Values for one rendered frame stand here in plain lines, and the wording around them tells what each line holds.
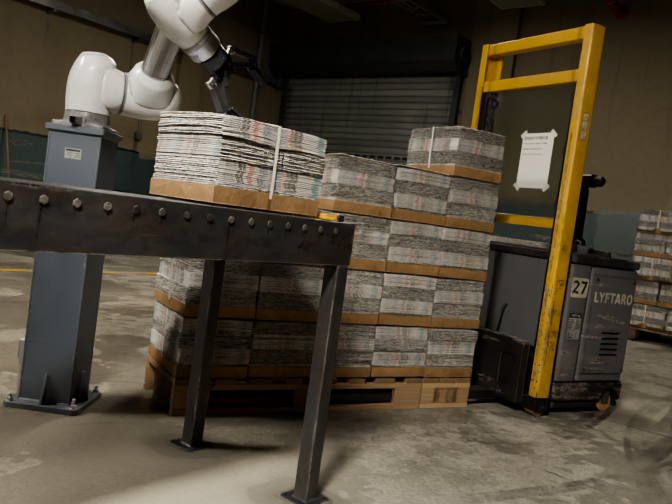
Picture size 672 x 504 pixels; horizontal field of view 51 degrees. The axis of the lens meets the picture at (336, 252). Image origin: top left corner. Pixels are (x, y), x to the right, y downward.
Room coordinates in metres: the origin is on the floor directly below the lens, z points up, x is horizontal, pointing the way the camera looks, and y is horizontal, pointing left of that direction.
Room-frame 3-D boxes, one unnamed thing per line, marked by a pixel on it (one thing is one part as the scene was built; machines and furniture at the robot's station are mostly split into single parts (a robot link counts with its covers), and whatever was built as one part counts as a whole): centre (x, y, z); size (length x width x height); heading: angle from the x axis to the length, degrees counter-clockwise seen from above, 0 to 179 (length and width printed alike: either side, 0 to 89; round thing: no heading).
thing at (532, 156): (3.60, -0.89, 1.28); 0.57 x 0.01 x 0.65; 31
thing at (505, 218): (3.61, -0.91, 0.92); 0.57 x 0.01 x 0.05; 31
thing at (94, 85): (2.53, 0.94, 1.17); 0.18 x 0.16 x 0.22; 120
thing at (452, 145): (3.37, -0.50, 0.65); 0.39 x 0.30 x 1.29; 31
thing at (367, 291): (3.00, 0.12, 0.42); 1.17 x 0.39 x 0.83; 121
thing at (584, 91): (3.31, -1.04, 0.97); 0.09 x 0.09 x 1.75; 31
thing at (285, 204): (2.04, 0.22, 0.83); 0.29 x 0.16 x 0.04; 48
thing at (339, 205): (3.06, 0.01, 0.86); 0.38 x 0.29 x 0.04; 31
